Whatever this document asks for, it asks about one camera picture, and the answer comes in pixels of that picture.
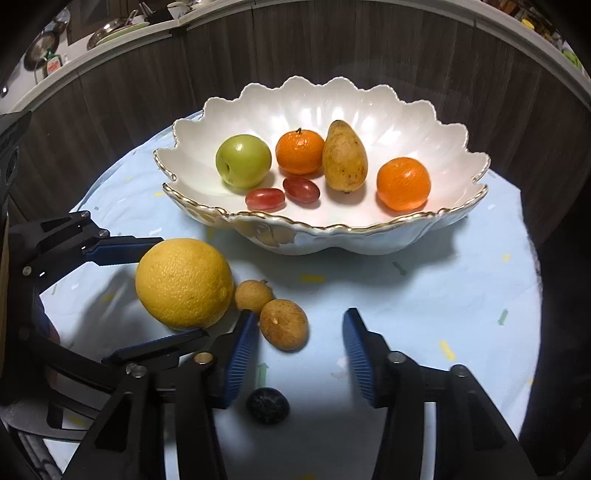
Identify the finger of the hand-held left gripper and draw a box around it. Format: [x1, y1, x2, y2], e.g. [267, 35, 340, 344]
[9, 210, 165, 283]
[21, 323, 211, 393]

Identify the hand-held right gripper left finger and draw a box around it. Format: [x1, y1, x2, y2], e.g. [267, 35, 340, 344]
[62, 310, 260, 480]

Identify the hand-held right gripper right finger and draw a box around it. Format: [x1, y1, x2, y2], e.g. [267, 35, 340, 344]
[342, 307, 539, 480]

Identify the large brown longan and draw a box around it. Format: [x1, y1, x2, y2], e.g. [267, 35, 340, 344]
[259, 298, 309, 352]

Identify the small brown longan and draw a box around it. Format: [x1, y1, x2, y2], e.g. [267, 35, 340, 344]
[235, 279, 273, 313]

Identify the large yellow orange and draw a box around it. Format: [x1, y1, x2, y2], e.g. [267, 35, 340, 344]
[135, 237, 235, 330]

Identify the red grape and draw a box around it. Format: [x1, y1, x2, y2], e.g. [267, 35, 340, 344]
[283, 176, 321, 204]
[245, 188, 286, 213]

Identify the tangerine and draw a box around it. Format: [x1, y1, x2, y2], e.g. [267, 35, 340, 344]
[376, 157, 432, 212]
[276, 128, 326, 175]

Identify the yellow-brown pear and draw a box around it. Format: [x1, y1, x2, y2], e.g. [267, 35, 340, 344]
[322, 120, 369, 193]

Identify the white scalloped bowl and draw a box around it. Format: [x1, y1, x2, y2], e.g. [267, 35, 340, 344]
[153, 76, 491, 256]

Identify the dark blueberry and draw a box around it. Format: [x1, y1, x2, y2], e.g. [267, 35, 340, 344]
[245, 388, 291, 425]

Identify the light blue tablecloth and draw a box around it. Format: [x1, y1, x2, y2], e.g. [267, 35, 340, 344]
[37, 111, 543, 480]

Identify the steel pan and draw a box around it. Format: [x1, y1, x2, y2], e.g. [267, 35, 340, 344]
[23, 18, 70, 72]

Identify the steel basin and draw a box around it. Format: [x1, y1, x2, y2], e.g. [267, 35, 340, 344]
[88, 16, 139, 40]

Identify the green bowl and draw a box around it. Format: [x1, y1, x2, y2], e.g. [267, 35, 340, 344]
[97, 23, 151, 45]

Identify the dark wooden kitchen cabinet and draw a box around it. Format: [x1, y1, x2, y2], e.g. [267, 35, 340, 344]
[0, 0, 591, 259]

